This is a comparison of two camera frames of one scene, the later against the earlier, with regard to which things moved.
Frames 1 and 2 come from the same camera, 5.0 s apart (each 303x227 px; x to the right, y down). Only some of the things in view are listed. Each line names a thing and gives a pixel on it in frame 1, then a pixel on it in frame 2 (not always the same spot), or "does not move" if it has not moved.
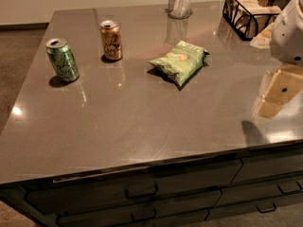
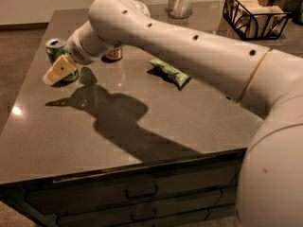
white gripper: (288, 38) -> (77, 48)
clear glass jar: (180, 2) does not move
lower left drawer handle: (144, 218) does not move
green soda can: (62, 61) does not move
